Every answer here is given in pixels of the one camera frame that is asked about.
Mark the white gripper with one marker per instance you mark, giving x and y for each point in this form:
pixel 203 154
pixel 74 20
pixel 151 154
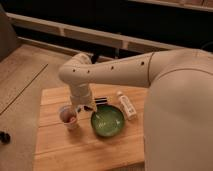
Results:
pixel 83 100

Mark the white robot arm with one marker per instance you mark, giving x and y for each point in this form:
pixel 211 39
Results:
pixel 137 71

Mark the green ceramic bowl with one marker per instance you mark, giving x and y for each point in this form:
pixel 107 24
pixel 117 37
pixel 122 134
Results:
pixel 107 121

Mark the black rectangular box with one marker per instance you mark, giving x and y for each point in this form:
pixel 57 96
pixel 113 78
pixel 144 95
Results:
pixel 101 100

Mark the white yogurt cup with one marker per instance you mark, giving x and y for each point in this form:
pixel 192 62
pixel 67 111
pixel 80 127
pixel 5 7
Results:
pixel 68 117

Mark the wooden table board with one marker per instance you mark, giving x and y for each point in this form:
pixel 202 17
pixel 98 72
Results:
pixel 58 149

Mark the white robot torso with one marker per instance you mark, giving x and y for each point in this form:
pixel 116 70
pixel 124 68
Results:
pixel 178 112

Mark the small black floor object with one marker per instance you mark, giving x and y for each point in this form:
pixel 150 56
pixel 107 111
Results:
pixel 4 137

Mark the black shelf bracket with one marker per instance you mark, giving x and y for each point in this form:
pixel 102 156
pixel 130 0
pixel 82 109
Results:
pixel 94 58

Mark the white shelf rail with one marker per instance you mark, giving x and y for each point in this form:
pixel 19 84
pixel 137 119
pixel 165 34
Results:
pixel 89 35

